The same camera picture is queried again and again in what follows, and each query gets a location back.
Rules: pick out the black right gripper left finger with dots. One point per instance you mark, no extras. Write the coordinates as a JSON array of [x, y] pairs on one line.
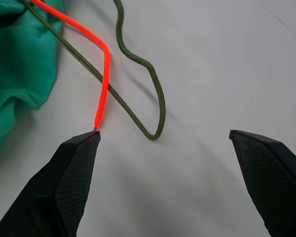
[[64, 187]]

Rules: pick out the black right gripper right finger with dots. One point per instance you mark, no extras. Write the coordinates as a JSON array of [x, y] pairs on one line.
[[269, 177]]

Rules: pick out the green shorts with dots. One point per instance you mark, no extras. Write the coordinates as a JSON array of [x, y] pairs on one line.
[[17, 69]]

